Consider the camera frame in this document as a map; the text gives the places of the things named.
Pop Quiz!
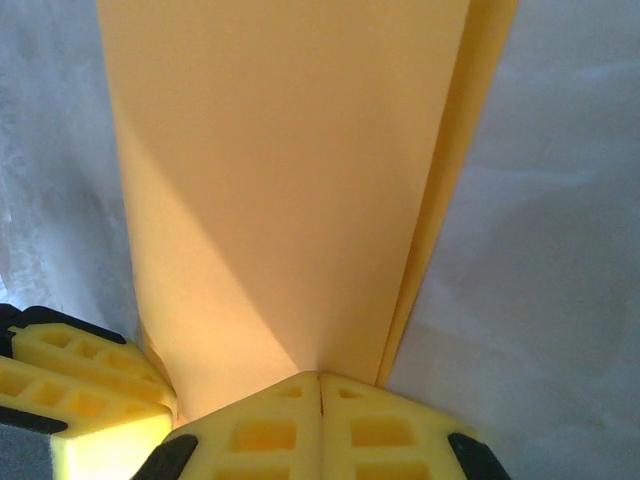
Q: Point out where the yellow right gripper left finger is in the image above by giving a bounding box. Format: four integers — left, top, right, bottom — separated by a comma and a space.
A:
139, 370, 322, 480

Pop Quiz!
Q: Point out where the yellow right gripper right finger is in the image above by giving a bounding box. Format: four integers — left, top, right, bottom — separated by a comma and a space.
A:
319, 372, 514, 480

